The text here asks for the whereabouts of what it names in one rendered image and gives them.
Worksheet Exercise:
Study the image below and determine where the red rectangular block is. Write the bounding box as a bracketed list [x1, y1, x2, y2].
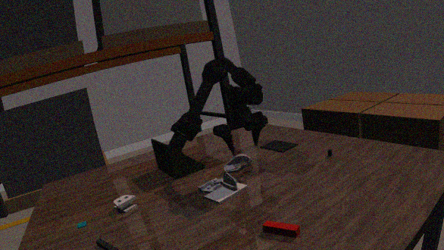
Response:
[262, 220, 300, 238]

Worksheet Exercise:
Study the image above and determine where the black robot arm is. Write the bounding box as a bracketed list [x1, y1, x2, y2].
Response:
[169, 58, 263, 153]

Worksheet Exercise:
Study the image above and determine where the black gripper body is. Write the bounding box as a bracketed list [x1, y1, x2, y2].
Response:
[213, 105, 268, 137]

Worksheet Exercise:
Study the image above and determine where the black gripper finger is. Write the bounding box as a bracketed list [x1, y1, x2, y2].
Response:
[221, 134, 234, 153]
[252, 125, 265, 146]

